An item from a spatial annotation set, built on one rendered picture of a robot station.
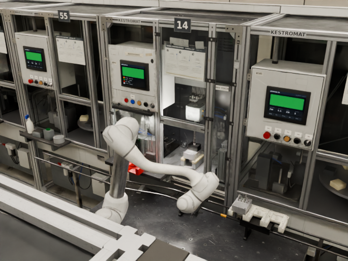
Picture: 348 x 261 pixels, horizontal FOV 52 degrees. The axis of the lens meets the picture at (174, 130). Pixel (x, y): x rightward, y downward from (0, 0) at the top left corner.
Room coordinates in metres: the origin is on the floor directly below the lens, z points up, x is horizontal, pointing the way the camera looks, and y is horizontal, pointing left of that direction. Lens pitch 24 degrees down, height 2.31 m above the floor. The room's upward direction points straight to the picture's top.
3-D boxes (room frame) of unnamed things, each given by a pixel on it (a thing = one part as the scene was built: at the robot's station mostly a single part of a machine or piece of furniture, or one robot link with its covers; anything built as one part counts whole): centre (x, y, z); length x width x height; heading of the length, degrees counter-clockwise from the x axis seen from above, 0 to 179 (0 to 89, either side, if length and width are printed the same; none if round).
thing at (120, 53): (2.65, 0.25, 1.60); 0.42 x 0.29 x 0.46; 59
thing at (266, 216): (1.90, -0.55, 0.84); 0.36 x 0.14 x 0.10; 59
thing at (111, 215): (1.82, 0.44, 0.85); 0.18 x 0.16 x 0.22; 170
